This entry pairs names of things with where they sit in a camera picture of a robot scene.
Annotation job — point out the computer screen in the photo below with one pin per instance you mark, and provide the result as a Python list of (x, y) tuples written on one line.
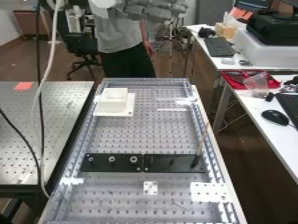
[(253, 4)]

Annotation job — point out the person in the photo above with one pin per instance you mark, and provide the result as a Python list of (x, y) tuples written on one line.
[(127, 63)]

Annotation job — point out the black office chair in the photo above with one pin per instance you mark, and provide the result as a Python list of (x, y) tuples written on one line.
[(82, 45)]

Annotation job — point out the black keyboard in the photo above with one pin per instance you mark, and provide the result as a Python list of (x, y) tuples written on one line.
[(219, 46), (290, 110)]

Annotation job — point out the small white bracket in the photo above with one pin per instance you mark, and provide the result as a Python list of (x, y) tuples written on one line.
[(151, 188)]

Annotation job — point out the red tray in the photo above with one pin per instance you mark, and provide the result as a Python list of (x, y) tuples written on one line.
[(233, 81)]

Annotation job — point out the clear box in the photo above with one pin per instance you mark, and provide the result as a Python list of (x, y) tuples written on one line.
[(147, 206)]

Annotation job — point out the small white box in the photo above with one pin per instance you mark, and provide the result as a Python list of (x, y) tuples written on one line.
[(115, 100)]

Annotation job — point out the clear plastic cup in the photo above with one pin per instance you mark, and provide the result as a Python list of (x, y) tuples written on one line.
[(257, 85)]

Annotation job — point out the red tape patch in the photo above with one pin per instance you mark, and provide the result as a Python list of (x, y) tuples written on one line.
[(23, 86)]

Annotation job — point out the black headphones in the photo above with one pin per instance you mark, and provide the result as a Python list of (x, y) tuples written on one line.
[(207, 32)]

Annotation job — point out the white mouse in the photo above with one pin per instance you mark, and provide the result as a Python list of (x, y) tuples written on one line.
[(228, 61)]

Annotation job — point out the black plate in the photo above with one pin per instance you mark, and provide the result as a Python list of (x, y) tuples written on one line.
[(120, 166)]

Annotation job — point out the grey five-finger robot hand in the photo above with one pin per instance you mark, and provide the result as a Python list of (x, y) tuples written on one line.
[(151, 11)]

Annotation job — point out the white desk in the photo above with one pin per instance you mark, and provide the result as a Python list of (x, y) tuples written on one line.
[(267, 140), (213, 61)]

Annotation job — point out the black mouse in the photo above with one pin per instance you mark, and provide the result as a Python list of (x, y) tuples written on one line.
[(275, 117)]

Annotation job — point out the white plastic tub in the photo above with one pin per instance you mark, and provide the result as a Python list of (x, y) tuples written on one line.
[(267, 53)]

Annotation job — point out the thin wooden stick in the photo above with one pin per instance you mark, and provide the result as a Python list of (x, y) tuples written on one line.
[(200, 146)]

